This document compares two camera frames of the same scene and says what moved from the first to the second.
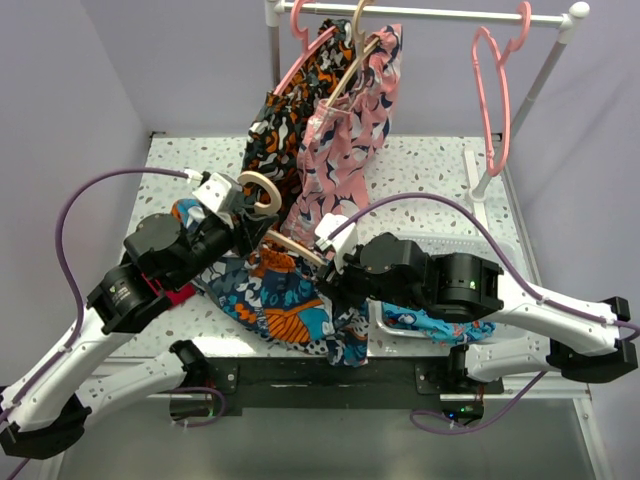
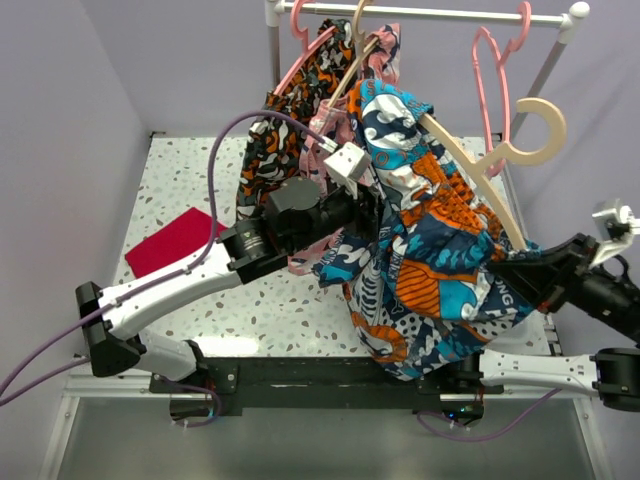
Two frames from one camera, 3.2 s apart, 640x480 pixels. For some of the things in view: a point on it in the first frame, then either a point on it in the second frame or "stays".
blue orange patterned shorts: (270, 291) → (417, 278)
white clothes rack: (473, 186) stays
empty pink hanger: (501, 54) stays
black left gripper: (249, 228) → (366, 225)
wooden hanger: (272, 206) → (485, 165)
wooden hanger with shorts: (359, 34) stays
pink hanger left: (303, 34) stays
